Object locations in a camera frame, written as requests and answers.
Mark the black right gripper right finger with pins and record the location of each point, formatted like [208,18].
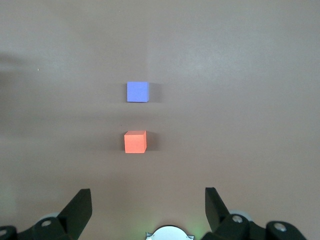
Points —
[220,215]

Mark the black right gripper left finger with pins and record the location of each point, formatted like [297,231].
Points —
[72,215]

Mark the orange foam block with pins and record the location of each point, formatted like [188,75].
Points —
[135,142]

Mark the purple foam block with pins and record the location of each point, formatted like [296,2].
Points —
[137,91]

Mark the brown table cover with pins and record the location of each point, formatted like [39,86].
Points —
[225,100]

